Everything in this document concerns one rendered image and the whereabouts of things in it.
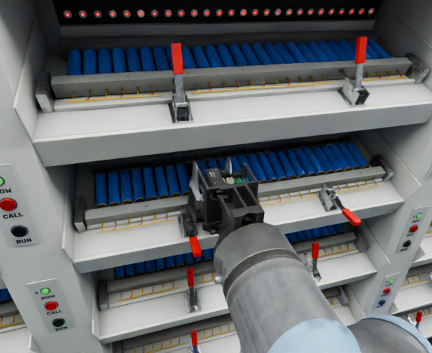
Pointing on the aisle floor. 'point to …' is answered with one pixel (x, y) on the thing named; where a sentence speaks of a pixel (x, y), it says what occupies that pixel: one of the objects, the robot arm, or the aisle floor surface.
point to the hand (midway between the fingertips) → (206, 176)
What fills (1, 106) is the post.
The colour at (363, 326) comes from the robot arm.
